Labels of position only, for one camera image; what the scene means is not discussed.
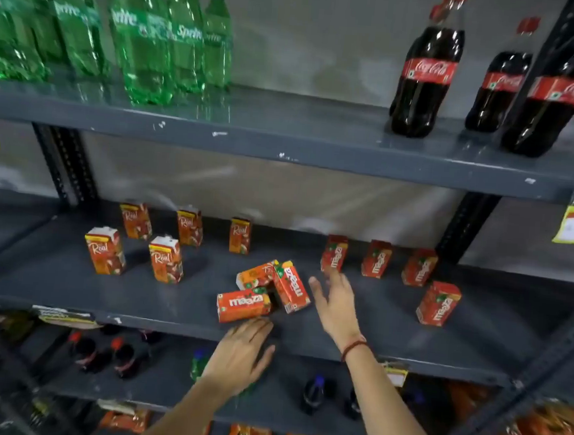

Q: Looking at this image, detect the person's left forearm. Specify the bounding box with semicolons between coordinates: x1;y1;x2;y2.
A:
132;370;243;435

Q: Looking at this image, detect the small yellow-white shelf label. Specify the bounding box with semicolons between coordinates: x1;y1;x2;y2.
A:
382;363;410;389

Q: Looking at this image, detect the small blue-capped dark bottle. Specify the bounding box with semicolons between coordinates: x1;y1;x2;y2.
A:
300;373;328;417

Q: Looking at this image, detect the grey metal shelf rack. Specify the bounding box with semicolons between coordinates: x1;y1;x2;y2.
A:
0;0;574;435

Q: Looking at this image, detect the white shelf edge label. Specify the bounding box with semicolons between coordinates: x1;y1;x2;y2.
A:
30;305;103;331

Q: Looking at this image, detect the person's right forearm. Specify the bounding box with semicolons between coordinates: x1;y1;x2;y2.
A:
337;340;462;435

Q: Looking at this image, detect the small red-capped cola bottle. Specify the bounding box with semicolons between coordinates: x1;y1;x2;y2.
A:
66;330;101;374
108;336;143;382

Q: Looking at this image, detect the row of green soda bottles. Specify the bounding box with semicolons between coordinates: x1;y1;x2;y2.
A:
0;0;238;112

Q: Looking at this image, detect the small green soda bottle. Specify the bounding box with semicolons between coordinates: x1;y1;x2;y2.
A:
189;348;213;384

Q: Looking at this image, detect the group of red mango cartons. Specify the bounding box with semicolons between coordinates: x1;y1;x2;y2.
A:
215;226;466;342

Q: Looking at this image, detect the red thread wristband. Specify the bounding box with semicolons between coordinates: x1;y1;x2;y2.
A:
339;335;370;365

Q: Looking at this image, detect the person's right hand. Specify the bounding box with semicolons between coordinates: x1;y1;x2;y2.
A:
303;266;373;354

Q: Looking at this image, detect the person's left hand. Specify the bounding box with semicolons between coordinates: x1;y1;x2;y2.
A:
199;313;278;402

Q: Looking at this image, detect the white-topped orange juice carton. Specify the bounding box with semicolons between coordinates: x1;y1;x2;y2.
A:
117;201;155;242
145;234;187;285
82;225;129;277
174;206;206;248
228;216;253;256

